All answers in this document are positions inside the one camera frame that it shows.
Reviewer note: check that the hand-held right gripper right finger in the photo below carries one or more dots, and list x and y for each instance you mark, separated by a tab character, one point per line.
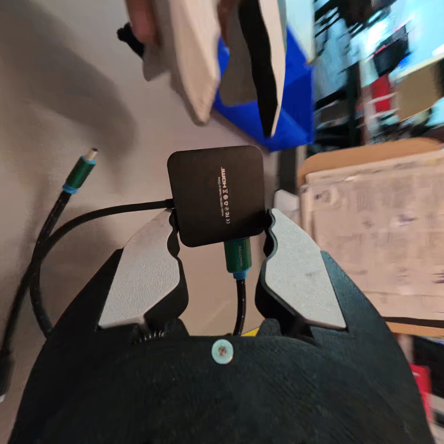
301	277

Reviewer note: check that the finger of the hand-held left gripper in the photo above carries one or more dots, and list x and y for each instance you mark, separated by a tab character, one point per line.
197	52
267	69

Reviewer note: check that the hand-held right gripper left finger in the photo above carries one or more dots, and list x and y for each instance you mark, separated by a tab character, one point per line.
138	277

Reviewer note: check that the black adapter hub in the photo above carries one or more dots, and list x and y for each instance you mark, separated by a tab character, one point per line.
208	194

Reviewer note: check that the person's left hand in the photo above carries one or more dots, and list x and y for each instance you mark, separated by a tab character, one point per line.
142	17

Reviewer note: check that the blue plastic bin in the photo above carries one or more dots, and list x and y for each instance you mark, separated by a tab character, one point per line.
295	114

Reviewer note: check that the printed paper sheet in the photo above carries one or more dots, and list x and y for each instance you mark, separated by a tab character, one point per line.
374	236

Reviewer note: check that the wooden document stand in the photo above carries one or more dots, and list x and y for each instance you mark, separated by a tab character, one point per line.
347	158

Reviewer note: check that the red box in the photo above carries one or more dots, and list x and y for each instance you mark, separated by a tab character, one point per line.
421	388

